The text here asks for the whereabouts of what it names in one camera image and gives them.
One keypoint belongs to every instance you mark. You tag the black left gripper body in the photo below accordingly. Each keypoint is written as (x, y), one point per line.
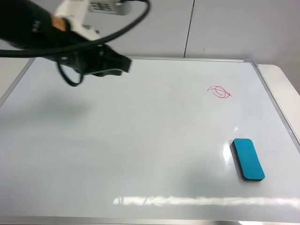
(80, 61)

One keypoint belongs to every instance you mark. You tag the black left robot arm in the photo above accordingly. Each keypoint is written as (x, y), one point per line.
(60, 37)

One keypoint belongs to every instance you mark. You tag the blue whiteboard eraser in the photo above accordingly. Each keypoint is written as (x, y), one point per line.
(247, 160)

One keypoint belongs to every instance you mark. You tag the white whiteboard with aluminium frame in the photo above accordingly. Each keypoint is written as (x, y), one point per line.
(152, 146)

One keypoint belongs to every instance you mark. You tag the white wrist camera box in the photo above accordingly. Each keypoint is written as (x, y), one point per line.
(111, 7)

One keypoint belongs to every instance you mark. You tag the red marker scribble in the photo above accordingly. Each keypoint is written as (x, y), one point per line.
(219, 92)

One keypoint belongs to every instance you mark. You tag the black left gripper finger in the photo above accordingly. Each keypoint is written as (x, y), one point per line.
(109, 62)

